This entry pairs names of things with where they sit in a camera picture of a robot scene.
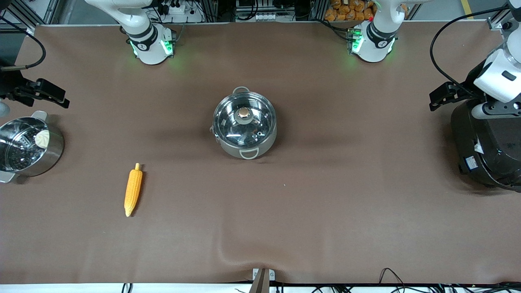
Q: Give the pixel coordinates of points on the black rice cooker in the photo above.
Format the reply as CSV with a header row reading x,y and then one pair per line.
x,y
488,150

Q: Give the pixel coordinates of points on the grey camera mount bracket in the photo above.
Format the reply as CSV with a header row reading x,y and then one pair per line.
x,y
263,276

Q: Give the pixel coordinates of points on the white power strip with plugs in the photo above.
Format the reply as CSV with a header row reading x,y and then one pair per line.
x,y
176,8

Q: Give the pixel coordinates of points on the brown table mat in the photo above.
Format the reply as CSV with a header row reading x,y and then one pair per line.
x,y
260,211

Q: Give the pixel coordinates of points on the white steamed bun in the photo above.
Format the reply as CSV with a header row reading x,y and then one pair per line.
x,y
42,138

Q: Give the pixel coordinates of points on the bag of orange snacks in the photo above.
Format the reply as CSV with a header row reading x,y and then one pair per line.
x,y
350,10

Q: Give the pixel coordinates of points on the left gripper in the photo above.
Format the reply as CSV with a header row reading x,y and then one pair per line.
x,y
468,88

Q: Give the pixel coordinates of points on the glass lid with copper knob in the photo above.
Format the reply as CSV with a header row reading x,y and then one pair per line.
x,y
244,120

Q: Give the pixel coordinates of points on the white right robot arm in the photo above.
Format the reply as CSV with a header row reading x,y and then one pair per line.
x,y
148,40

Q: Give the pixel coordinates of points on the yellow corn cob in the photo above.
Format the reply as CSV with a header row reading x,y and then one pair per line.
x,y
133,189

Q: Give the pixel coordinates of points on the perforated steel steamer basket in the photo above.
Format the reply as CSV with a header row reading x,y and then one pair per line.
x,y
16,148

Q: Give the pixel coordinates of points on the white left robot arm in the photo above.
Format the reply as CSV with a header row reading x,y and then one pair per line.
x,y
372,40

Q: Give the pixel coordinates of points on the stainless steel steamer pot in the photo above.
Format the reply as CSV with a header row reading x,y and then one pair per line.
x,y
51,156

